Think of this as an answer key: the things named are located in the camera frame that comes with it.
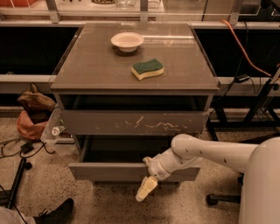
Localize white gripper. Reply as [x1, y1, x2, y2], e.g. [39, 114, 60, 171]
[136, 149, 202, 202]

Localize grey drawer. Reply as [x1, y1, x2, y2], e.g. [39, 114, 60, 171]
[61, 110, 208, 136]
[68, 135, 201, 183]

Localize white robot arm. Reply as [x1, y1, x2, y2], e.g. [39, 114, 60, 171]
[136, 134, 280, 224]

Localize grey drawer cabinet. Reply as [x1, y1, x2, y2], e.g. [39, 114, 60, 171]
[50, 22, 221, 187]

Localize grey top drawer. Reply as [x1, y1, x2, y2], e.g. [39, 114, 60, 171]
[61, 110, 208, 136]

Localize black office chair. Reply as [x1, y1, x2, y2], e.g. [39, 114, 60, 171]
[206, 174, 244, 207]

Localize black shoe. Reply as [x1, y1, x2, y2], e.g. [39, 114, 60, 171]
[34, 198, 74, 224]

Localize clear plastic bin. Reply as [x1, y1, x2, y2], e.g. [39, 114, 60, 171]
[41, 108, 78, 156]

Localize green yellow sponge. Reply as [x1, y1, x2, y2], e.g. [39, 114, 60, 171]
[131, 59, 165, 81]

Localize black floor adapter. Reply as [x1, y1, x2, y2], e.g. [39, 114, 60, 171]
[21, 142, 34, 154]

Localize black stand leg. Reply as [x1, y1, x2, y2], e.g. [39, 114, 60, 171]
[5, 157, 32, 209]

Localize brown cloth bag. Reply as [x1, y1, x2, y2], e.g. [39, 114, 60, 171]
[17, 83, 56, 123]

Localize white bowl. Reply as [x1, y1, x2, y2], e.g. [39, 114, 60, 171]
[111, 32, 144, 53]

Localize orange cloth bag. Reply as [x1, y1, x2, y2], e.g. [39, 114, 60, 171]
[17, 110, 47, 140]

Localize black power adapter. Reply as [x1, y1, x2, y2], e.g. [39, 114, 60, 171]
[234, 74, 250, 83]

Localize black metal stand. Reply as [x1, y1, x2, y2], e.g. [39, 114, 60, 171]
[206, 67, 280, 141]

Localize orange cable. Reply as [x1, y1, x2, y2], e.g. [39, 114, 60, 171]
[220, 18, 273, 78]

